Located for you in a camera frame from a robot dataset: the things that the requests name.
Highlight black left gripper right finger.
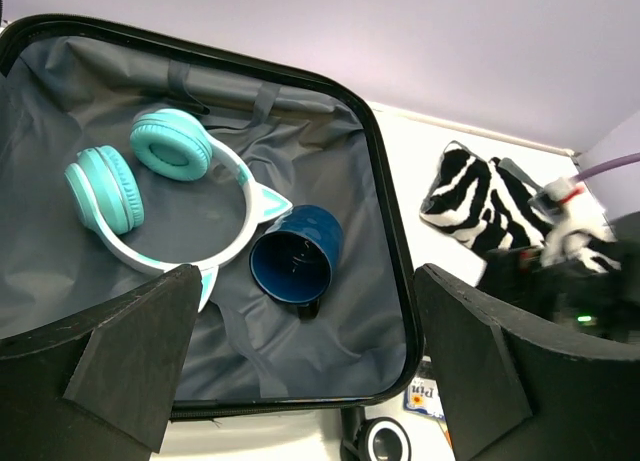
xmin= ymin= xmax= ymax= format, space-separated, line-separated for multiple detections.
xmin=414 ymin=264 xmax=639 ymax=460

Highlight teal cat ear headphones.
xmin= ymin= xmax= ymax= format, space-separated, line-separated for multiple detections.
xmin=64 ymin=108 xmax=293 ymax=307

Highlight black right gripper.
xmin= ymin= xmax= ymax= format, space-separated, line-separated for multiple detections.
xmin=477 ymin=215 xmax=639 ymax=341

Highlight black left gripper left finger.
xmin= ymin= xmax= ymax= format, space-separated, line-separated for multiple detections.
xmin=1 ymin=265 xmax=202 ymax=460

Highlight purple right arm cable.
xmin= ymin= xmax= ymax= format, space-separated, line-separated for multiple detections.
xmin=574 ymin=152 xmax=640 ymax=182

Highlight dark blue ceramic mug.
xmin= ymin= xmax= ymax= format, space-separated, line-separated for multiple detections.
xmin=249 ymin=204 xmax=344 ymax=320

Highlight zebra striped plush blanket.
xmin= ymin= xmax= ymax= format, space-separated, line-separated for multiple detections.
xmin=419 ymin=141 xmax=612 ymax=256

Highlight bobby pin card pack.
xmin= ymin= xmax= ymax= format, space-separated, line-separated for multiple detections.
xmin=403 ymin=356 xmax=445 ymax=421

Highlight small space print suitcase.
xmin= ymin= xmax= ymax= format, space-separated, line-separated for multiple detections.
xmin=0 ymin=13 xmax=426 ymax=461

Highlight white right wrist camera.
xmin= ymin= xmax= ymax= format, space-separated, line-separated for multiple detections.
xmin=528 ymin=177 xmax=585 ymax=221

